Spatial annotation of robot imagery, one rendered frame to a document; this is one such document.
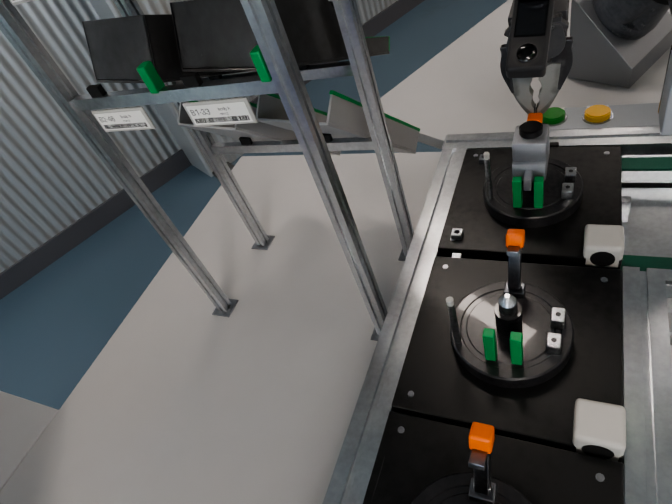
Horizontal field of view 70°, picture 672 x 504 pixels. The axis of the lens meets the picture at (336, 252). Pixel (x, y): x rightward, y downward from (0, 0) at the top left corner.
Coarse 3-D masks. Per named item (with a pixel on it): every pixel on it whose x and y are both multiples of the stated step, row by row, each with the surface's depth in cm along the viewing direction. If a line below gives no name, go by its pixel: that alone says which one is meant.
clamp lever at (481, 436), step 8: (472, 424) 44; (480, 424) 43; (472, 432) 43; (480, 432) 42; (488, 432) 42; (472, 440) 42; (480, 440) 42; (488, 440) 42; (472, 448) 43; (480, 448) 42; (488, 448) 42; (472, 456) 42; (480, 456) 42; (488, 456) 43; (472, 464) 41; (480, 464) 41; (488, 464) 43; (480, 472) 44; (488, 472) 44; (480, 480) 45; (488, 480) 44; (480, 488) 45; (488, 488) 45
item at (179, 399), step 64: (256, 192) 116; (384, 192) 102; (256, 256) 100; (320, 256) 94; (384, 256) 89; (128, 320) 98; (192, 320) 93; (256, 320) 88; (320, 320) 84; (128, 384) 86; (192, 384) 82; (256, 384) 78; (320, 384) 75; (64, 448) 81; (128, 448) 77; (192, 448) 74; (256, 448) 71; (320, 448) 68
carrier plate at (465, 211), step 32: (512, 160) 80; (576, 160) 76; (608, 160) 74; (480, 192) 78; (608, 192) 70; (448, 224) 75; (480, 224) 73; (576, 224) 68; (608, 224) 66; (448, 256) 73; (480, 256) 70; (544, 256) 66; (576, 256) 64
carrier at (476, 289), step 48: (432, 288) 67; (480, 288) 63; (528, 288) 61; (576, 288) 61; (432, 336) 62; (480, 336) 58; (528, 336) 56; (576, 336) 57; (432, 384) 58; (480, 384) 56; (528, 384) 54; (576, 384) 53; (528, 432) 51; (576, 432) 48; (624, 432) 47
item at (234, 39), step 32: (192, 0) 53; (224, 0) 50; (288, 0) 52; (320, 0) 56; (192, 32) 55; (224, 32) 52; (288, 32) 53; (320, 32) 58; (192, 64) 56; (224, 64) 54
